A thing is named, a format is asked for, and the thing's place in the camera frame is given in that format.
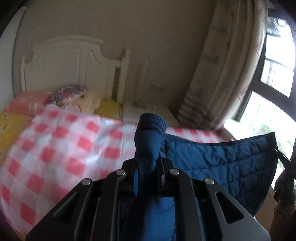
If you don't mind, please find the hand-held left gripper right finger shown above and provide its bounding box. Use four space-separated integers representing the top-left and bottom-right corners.
158 158 271 241

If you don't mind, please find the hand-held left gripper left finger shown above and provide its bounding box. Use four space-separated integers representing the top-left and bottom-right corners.
25 159 139 241

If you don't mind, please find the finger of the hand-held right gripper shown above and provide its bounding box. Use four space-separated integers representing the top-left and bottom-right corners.
276 148 296 179

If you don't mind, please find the blue puffer jacket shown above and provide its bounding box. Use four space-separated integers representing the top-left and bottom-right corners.
120 113 278 241

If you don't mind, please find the window sill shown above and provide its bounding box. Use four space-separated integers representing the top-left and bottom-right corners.
254 186 278 230

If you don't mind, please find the window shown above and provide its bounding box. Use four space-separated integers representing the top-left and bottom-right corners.
224 11 296 163

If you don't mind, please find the white nightstand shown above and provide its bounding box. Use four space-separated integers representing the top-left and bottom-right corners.
121 102 178 128

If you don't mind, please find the yellow pillow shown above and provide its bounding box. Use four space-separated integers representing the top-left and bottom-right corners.
97 100 122 121

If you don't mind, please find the red white checkered cloth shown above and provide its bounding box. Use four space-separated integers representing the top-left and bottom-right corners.
0 105 234 239

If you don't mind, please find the cream pillow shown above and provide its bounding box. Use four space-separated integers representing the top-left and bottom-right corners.
77 88 103 114

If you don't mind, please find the printed curtain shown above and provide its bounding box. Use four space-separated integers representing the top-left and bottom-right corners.
177 0 269 130

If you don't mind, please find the patterned pillow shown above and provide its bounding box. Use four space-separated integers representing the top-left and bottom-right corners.
47 85 86 105

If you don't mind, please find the white bed headboard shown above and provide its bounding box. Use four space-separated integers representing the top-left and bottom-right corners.
20 36 130 103

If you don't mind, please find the yellow floral bedsheet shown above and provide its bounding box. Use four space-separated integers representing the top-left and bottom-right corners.
0 91 51 153

